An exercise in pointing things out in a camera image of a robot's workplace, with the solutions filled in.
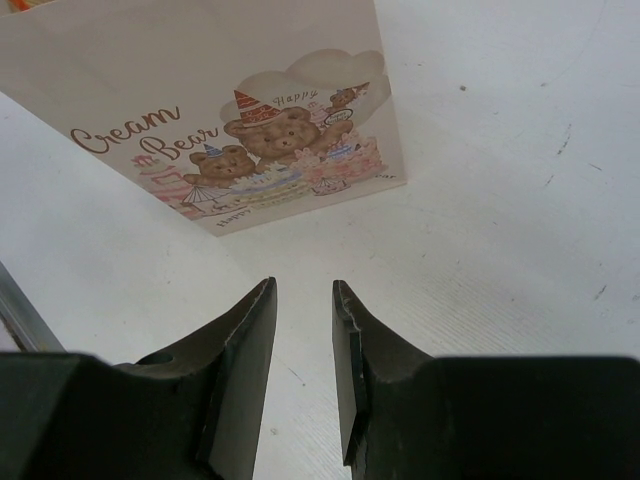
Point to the aluminium table edge rail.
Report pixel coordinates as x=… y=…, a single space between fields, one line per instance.
x=23 y=321

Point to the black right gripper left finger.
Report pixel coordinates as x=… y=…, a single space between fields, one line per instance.
x=191 y=410

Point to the cream paper bag orange handles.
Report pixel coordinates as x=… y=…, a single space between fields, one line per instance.
x=232 y=113

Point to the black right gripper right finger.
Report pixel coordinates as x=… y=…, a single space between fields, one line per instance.
x=405 y=414

